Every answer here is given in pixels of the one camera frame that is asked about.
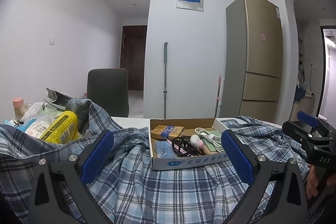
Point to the pink lidded jar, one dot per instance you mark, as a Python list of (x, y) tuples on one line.
[(17, 107)]

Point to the yellow spray can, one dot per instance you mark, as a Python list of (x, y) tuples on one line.
[(61, 127)]

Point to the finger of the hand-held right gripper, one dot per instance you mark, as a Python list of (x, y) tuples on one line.
[(308, 119), (295, 130)]

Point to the blue tissue pack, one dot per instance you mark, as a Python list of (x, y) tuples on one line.
[(165, 149)]

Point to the blue plaid shirt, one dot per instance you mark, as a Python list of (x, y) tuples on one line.
[(170, 192)]

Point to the pink and white soft item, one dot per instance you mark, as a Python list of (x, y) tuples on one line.
[(195, 140)]

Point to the white labelled packet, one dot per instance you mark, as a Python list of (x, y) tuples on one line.
[(34, 128)]

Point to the gold refrigerator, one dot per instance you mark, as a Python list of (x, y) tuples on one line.
[(262, 61)]

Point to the gold rectangular box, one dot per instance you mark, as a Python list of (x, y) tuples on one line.
[(168, 131)]

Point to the dark office chair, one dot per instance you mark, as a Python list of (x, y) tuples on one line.
[(107, 92)]

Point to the shallow cardboard box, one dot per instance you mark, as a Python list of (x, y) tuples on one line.
[(183, 163)]

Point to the dark brown door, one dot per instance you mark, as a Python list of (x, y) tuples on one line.
[(134, 56)]

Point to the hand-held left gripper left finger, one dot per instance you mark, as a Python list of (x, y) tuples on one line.
[(97, 153)]

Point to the blue hanging cloth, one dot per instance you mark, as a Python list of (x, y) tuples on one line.
[(299, 92)]

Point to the clear plastic bag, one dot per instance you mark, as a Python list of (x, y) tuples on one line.
[(47, 111)]

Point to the person's right hand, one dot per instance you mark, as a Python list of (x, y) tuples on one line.
[(311, 182)]

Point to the green leather pouch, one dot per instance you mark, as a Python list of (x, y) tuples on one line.
[(211, 146)]

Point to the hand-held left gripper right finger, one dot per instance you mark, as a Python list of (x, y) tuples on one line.
[(236, 158)]

